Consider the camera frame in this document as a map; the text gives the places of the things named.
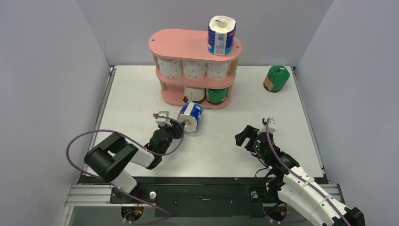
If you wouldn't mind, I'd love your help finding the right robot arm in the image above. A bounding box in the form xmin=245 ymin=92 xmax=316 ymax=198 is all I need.
xmin=234 ymin=125 xmax=366 ymax=226

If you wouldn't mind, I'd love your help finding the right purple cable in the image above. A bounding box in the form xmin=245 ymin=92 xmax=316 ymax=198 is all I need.
xmin=265 ymin=118 xmax=351 ymax=226

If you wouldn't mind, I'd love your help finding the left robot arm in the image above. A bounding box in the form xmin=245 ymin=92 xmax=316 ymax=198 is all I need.
xmin=84 ymin=122 xmax=184 ymax=202

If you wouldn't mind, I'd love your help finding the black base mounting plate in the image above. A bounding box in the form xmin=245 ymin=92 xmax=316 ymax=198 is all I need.
xmin=78 ymin=177 xmax=328 ymax=218

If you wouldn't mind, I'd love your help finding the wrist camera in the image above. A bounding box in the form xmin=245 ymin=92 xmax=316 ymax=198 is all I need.
xmin=258 ymin=118 xmax=277 ymax=134
xmin=153 ymin=111 xmax=172 ymax=127

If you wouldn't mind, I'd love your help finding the white dotted roll shelf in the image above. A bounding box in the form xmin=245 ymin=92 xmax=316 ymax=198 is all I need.
xmin=206 ymin=62 xmax=230 ymax=81

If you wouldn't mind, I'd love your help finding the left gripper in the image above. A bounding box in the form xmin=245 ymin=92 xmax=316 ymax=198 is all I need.
xmin=158 ymin=120 xmax=184 ymax=156

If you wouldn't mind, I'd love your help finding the brown green roll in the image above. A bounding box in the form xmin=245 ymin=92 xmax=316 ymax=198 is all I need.
xmin=206 ymin=88 xmax=228 ymax=105

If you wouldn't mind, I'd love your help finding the pink three-tier shelf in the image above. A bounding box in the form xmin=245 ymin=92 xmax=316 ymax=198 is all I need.
xmin=148 ymin=29 xmax=242 ymax=109

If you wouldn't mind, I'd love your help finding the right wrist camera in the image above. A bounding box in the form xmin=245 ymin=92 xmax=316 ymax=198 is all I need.
xmin=258 ymin=118 xmax=277 ymax=134

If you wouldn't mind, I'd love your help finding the blue white roll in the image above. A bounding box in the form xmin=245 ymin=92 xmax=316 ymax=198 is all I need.
xmin=207 ymin=16 xmax=236 ymax=56
xmin=177 ymin=102 xmax=203 ymax=132

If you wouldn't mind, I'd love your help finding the white dotted roll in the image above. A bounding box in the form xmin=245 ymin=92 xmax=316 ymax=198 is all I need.
xmin=157 ymin=58 xmax=183 ymax=79
xmin=182 ymin=61 xmax=207 ymax=80

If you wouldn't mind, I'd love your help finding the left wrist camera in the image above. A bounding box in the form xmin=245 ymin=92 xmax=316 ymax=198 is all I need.
xmin=153 ymin=111 xmax=172 ymax=127

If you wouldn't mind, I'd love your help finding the beige brown roll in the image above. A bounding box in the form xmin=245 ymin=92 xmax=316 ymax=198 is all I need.
xmin=183 ymin=86 xmax=206 ymax=104

